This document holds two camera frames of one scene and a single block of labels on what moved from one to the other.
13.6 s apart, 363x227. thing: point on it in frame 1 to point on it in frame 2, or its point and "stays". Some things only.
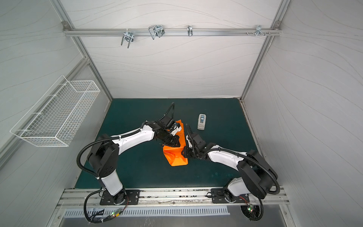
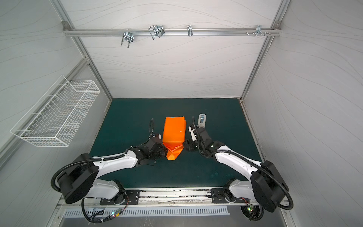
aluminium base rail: [88, 198] stays
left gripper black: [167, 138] to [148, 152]
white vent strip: [114, 213] stays
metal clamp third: [190, 31] stays
